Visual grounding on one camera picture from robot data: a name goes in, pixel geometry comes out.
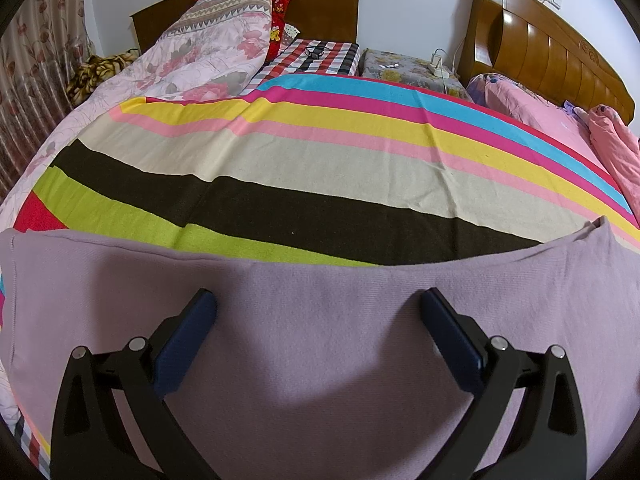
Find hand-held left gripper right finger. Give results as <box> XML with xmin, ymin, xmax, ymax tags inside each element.
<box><xmin>419</xmin><ymin>287</ymin><xmax>587</xmax><ymax>480</ymax></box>

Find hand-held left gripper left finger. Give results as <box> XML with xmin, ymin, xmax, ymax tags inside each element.
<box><xmin>50</xmin><ymin>287</ymin><xmax>221</xmax><ymax>480</ymax></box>

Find purple pants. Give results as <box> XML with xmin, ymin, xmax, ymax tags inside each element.
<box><xmin>0</xmin><ymin>216</ymin><xmax>640</xmax><ymax>480</ymax></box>

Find colourful striped blanket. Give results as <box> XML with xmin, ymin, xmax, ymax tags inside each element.
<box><xmin>0</xmin><ymin>72</ymin><xmax>640</xmax><ymax>466</ymax></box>

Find pink bed sheet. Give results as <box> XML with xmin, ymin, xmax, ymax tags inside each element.
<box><xmin>520</xmin><ymin>102</ymin><xmax>608</xmax><ymax>171</ymax></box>

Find pink pillow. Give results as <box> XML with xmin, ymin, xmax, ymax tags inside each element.
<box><xmin>467</xmin><ymin>72</ymin><xmax>576</xmax><ymax>121</ymax></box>

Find pink duvet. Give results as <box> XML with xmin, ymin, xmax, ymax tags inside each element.
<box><xmin>587</xmin><ymin>104</ymin><xmax>640</xmax><ymax>196</ymax></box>

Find nightstand with floral cover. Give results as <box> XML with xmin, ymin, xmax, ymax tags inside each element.
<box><xmin>360</xmin><ymin>48</ymin><xmax>471</xmax><ymax>101</ymax></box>

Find pink floral quilt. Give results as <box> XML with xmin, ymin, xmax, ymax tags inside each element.
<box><xmin>0</xmin><ymin>0</ymin><xmax>273</xmax><ymax>426</ymax></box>

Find tiger print blanket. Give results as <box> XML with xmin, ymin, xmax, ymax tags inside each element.
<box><xmin>66</xmin><ymin>50</ymin><xmax>141</xmax><ymax>107</ymax></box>

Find red checked bed sheet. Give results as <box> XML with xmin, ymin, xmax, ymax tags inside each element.
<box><xmin>12</xmin><ymin>37</ymin><xmax>361</xmax><ymax>478</ymax></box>

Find light brown carved headboard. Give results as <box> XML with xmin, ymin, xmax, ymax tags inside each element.
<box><xmin>457</xmin><ymin>0</ymin><xmax>636</xmax><ymax>126</ymax></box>

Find pink floral curtain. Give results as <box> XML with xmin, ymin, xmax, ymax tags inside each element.
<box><xmin>0</xmin><ymin>0</ymin><xmax>96</xmax><ymax>201</ymax></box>

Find dark wooden headboard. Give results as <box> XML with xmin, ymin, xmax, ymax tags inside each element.
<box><xmin>130</xmin><ymin>0</ymin><xmax>363</xmax><ymax>56</ymax></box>

